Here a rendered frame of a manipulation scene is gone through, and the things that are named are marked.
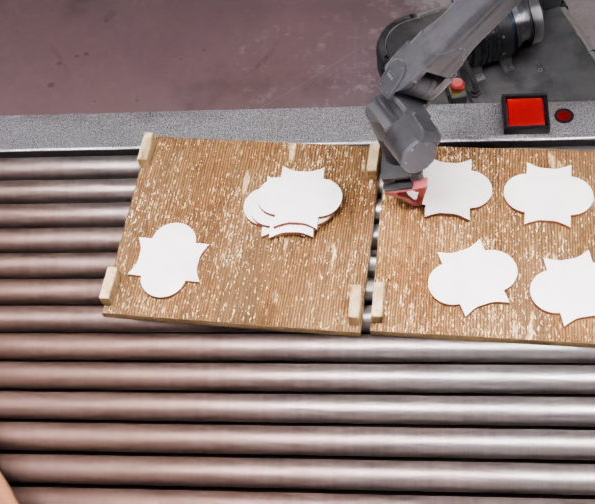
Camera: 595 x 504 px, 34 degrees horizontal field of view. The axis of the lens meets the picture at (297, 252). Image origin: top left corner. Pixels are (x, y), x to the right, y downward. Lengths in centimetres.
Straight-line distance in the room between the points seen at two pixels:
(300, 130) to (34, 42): 176
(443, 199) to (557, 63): 120
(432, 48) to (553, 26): 145
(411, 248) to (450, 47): 34
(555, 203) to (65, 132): 87
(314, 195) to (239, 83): 149
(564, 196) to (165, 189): 65
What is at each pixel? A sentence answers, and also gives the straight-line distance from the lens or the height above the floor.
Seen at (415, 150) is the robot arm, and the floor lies 115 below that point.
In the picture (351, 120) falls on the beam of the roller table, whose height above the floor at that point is 91.
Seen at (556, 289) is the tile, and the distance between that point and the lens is 152.
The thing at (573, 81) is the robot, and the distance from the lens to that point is 270.
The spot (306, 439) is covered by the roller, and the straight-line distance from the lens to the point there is 145.
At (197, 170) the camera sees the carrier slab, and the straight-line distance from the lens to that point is 169.
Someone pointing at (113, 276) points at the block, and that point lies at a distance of 157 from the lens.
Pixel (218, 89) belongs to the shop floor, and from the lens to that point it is 305.
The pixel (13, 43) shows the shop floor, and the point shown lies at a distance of 339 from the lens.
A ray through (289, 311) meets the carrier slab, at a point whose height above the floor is 94.
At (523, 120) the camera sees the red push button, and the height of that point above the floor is 93.
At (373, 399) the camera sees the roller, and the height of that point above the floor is 92.
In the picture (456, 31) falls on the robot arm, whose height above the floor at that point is 127.
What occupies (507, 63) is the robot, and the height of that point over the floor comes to 27.
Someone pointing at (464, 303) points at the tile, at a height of 94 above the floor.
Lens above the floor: 227
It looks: 58 degrees down
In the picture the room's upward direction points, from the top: 12 degrees counter-clockwise
